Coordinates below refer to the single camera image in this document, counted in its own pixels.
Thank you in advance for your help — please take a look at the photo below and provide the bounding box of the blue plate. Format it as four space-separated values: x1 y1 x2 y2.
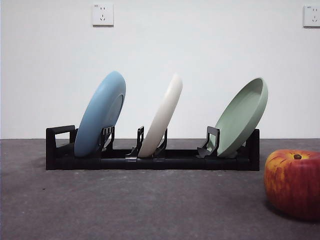
74 70 127 159

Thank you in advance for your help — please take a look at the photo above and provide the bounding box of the red yellow apple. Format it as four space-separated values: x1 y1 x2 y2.
264 149 320 221

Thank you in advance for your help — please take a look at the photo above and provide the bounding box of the white plate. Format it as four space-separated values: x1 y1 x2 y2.
138 73 183 158

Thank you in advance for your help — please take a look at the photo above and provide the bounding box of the black plate rack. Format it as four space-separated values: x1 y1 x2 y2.
45 124 261 172

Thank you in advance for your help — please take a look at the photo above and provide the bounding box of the green plate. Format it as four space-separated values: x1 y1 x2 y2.
214 77 269 158

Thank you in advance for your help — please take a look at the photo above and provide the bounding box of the white wall socket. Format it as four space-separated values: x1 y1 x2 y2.
92 3 115 27
302 5 320 28

